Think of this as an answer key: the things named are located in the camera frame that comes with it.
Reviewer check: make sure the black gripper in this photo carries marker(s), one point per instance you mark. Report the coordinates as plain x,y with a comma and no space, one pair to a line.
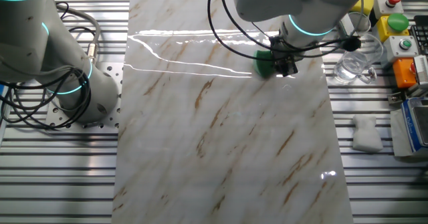
281,55

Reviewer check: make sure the orange button box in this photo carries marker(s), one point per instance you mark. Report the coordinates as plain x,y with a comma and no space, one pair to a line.
403,73

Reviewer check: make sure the marble pattern board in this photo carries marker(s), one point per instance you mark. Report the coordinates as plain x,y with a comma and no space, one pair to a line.
217,150

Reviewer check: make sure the black keyboard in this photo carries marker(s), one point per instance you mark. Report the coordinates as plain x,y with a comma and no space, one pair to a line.
421,33

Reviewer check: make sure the small clear glass cup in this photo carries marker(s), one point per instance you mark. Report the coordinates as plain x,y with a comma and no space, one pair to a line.
360,25

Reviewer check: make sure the grey box with small green button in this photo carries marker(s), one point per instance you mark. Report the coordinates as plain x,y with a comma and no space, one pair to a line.
401,48

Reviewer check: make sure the clear glass beaker with water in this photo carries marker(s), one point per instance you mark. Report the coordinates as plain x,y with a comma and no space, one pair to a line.
354,68

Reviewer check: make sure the white digital scale blue trim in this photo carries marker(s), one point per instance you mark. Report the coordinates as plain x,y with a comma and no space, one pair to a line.
413,127

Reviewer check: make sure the yellow sponge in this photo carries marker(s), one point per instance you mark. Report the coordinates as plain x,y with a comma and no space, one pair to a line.
367,2

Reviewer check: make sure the silver depth camera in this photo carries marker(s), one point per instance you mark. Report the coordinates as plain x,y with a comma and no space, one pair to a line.
422,68

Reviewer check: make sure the green scouring sponge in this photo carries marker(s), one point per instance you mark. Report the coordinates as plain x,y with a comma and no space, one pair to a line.
264,64

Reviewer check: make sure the white crumpled cloth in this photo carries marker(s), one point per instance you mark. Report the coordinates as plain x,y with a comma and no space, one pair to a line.
367,137

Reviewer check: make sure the perforated aluminium base plate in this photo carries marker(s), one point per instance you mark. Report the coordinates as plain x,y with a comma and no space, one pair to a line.
112,70

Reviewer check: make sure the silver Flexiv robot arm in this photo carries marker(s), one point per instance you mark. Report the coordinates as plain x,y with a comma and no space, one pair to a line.
26,43

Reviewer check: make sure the red round button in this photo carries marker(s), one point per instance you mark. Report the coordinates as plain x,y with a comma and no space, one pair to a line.
388,6

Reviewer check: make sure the wrist camera on silver bracket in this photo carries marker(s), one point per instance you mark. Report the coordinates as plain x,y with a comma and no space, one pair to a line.
344,28

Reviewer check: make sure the yellow box with green button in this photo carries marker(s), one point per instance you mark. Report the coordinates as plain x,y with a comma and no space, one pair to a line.
396,23

